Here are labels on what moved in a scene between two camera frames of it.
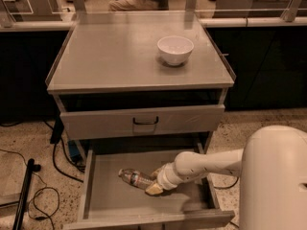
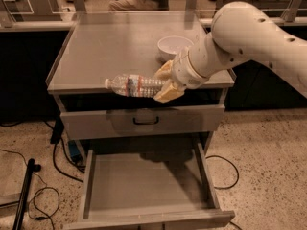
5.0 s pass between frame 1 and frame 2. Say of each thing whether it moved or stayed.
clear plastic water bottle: moved
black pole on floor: stayed
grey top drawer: stayed
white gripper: moved
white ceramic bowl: stayed
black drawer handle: stayed
